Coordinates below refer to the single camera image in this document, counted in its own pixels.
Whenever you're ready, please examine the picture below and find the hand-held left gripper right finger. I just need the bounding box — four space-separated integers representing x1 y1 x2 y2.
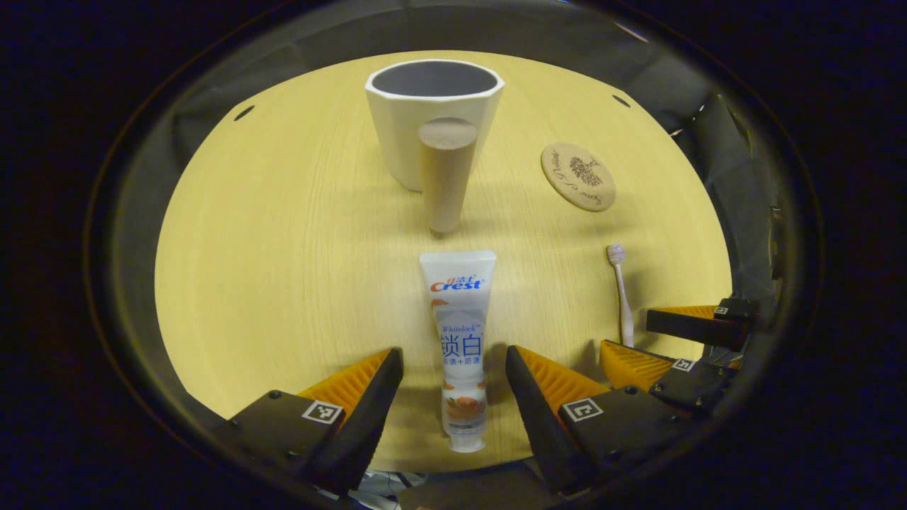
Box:
505 345 681 494

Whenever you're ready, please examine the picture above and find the round wooden coaster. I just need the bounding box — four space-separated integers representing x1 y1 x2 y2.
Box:
541 142 616 213

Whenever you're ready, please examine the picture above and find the white cup with wooden handle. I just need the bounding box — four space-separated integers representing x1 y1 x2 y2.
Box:
365 59 506 236

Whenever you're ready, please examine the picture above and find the white toothpaste tube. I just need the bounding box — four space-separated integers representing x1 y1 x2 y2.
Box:
419 250 497 453

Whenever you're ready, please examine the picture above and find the pink toothbrush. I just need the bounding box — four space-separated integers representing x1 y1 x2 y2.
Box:
607 243 636 348

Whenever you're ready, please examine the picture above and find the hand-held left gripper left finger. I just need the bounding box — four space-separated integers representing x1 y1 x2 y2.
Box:
213 347 405 497

